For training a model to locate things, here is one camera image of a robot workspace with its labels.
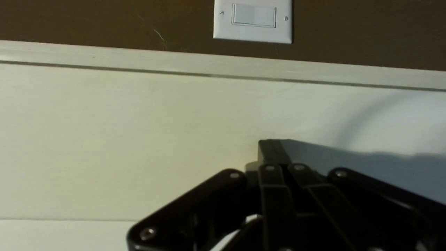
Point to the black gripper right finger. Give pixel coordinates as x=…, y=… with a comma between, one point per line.
x=371, y=214

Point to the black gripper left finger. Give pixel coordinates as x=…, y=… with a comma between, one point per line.
x=209, y=204

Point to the white wall light switch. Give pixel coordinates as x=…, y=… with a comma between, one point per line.
x=252, y=22

